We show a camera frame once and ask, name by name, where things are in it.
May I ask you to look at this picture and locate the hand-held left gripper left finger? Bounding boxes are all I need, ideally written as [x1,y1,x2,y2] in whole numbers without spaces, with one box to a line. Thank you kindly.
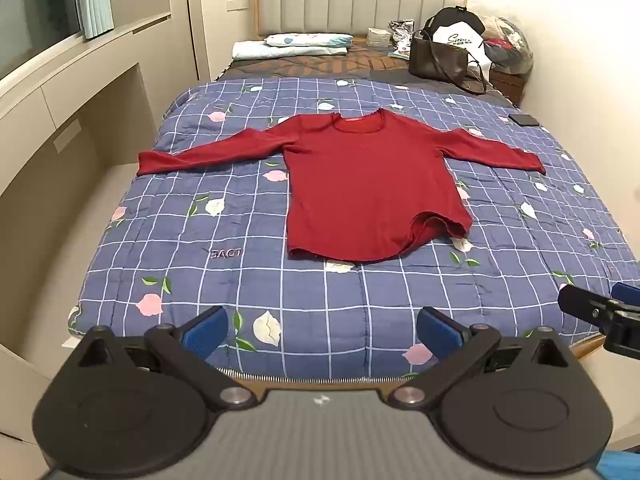
[67,305,259,412]

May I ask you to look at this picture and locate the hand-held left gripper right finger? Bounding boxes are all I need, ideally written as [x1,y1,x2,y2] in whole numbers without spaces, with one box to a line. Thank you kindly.
[387,306,583,412]

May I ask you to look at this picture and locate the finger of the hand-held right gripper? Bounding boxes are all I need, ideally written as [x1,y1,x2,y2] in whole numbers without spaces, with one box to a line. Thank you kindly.
[611,282,640,307]
[557,285,640,356]

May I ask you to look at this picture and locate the red long-sleeve shirt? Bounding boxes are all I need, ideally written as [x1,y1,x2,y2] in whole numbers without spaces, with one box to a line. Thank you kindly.
[137,108,546,263]

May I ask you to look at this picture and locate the clear plastic bag of clothes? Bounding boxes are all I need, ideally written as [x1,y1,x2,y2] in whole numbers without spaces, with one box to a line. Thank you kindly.
[481,16,535,79]

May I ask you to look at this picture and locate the blue checked floral quilt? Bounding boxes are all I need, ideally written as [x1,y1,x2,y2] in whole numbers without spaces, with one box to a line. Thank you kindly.
[67,77,640,378]

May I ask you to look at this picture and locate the beige built-in desk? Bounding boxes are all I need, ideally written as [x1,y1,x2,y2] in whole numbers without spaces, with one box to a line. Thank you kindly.
[0,10,173,461]

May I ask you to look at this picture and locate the dark brown handbag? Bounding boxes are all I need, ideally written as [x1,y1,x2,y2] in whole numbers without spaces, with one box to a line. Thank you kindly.
[409,29,490,96]

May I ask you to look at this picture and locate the brown patterned bed sheet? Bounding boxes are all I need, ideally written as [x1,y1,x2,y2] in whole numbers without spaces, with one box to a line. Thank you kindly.
[212,42,516,106]

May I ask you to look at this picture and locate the white and blue pillow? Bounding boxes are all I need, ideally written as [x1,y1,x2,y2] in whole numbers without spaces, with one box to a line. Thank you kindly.
[232,32,354,60]

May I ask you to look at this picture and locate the wooden bed with padded headboard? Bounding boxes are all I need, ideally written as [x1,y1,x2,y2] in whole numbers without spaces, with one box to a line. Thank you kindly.
[62,0,608,397]

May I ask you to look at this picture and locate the window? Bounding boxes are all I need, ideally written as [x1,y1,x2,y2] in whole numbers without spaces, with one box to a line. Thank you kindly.
[0,0,113,81]

